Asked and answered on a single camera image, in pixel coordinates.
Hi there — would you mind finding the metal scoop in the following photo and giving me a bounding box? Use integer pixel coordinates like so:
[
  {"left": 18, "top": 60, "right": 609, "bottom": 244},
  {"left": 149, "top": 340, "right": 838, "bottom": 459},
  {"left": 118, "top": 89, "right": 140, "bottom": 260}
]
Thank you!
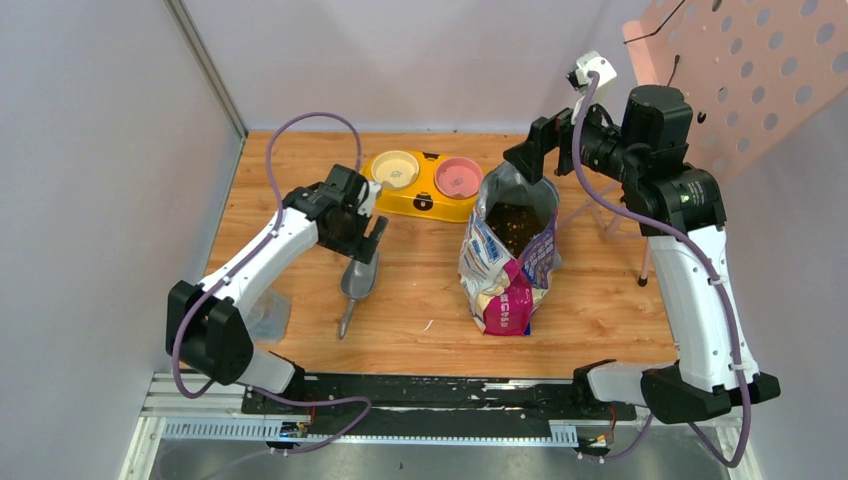
[{"left": 337, "top": 252, "right": 380, "bottom": 340}]

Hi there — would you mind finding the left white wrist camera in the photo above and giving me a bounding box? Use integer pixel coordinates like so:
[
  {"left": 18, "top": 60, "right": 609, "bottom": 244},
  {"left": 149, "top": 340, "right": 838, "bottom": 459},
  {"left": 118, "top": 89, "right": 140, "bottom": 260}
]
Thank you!
[{"left": 357, "top": 180, "right": 382, "bottom": 217}]

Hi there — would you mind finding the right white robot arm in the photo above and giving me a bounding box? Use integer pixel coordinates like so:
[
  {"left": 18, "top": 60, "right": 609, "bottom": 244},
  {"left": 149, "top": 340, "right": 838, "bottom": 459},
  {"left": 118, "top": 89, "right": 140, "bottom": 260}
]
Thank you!
[{"left": 503, "top": 85, "right": 781, "bottom": 424}]

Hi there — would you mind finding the pet food bag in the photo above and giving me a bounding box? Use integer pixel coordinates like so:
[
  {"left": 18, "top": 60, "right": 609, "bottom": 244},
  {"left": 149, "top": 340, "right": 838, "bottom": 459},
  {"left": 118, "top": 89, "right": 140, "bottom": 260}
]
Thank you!
[{"left": 458, "top": 162, "right": 561, "bottom": 336}]

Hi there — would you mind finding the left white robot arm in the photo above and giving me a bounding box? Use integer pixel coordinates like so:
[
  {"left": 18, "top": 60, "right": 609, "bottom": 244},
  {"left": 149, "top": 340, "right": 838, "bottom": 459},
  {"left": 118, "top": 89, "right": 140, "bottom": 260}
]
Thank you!
[{"left": 165, "top": 165, "right": 388, "bottom": 413}]

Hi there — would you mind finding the purple cable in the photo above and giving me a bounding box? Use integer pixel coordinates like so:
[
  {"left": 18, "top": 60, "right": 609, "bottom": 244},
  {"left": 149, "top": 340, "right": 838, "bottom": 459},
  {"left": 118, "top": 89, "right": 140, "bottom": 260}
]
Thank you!
[
  {"left": 169, "top": 111, "right": 374, "bottom": 458},
  {"left": 570, "top": 71, "right": 754, "bottom": 470}
]

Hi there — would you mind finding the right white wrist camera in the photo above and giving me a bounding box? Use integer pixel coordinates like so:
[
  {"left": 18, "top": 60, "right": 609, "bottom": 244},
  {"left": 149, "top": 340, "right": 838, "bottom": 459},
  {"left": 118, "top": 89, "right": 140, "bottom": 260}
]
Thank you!
[{"left": 567, "top": 51, "right": 618, "bottom": 123}]

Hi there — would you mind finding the pink perforated stand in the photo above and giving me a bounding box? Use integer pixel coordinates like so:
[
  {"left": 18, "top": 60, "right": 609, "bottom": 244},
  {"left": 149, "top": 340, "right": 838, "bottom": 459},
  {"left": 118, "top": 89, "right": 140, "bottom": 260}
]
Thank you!
[{"left": 560, "top": 0, "right": 848, "bottom": 287}]

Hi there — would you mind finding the pink bowl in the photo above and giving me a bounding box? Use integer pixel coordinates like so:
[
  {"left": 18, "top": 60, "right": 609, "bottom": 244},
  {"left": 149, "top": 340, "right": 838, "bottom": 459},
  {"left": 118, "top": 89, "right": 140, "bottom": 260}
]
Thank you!
[{"left": 434, "top": 157, "right": 484, "bottom": 199}]

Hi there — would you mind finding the brown pet food kibble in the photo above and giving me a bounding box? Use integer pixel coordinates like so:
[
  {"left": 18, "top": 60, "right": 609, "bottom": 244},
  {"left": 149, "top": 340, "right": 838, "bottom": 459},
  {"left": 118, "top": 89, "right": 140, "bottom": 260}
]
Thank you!
[{"left": 486, "top": 203, "right": 545, "bottom": 258}]

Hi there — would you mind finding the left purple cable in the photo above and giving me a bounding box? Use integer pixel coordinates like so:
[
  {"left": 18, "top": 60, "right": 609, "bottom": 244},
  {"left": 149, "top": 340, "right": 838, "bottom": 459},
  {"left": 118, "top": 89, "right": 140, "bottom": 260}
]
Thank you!
[{"left": 169, "top": 111, "right": 374, "bottom": 458}]

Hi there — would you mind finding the aluminium rail frame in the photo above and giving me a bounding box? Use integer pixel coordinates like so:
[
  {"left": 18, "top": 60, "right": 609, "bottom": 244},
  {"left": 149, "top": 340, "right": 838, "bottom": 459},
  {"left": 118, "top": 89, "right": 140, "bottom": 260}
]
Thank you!
[{"left": 119, "top": 372, "right": 763, "bottom": 480}]

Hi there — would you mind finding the yellow double bowl feeder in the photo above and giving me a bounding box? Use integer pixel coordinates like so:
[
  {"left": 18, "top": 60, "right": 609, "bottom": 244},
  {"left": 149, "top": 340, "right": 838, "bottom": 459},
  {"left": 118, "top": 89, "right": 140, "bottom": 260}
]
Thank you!
[{"left": 360, "top": 150, "right": 481, "bottom": 223}]

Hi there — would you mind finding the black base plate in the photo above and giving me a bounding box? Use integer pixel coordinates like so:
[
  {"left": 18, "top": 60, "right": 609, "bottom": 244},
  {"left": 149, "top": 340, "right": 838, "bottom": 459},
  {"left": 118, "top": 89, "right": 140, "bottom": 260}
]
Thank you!
[{"left": 241, "top": 373, "right": 637, "bottom": 439}]

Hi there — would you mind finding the cream bowl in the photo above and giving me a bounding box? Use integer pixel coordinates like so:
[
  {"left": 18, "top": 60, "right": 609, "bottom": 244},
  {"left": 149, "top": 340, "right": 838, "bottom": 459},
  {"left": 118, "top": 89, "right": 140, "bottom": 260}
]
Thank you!
[{"left": 370, "top": 150, "right": 420, "bottom": 190}]

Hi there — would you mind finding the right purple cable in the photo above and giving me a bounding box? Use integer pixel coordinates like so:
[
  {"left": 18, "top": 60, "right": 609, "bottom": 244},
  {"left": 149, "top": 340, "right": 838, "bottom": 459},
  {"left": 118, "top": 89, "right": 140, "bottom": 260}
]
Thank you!
[{"left": 570, "top": 71, "right": 754, "bottom": 470}]

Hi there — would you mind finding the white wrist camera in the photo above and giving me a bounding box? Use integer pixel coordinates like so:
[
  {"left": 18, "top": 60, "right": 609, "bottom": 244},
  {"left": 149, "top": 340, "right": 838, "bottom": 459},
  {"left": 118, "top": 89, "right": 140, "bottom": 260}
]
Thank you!
[
  {"left": 357, "top": 180, "right": 382, "bottom": 217},
  {"left": 567, "top": 51, "right": 618, "bottom": 123}
]

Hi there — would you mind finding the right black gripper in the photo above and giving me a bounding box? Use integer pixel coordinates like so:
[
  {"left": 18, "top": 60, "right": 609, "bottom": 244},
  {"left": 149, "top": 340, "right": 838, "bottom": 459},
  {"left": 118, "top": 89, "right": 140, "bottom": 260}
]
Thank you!
[{"left": 504, "top": 84, "right": 644, "bottom": 184}]

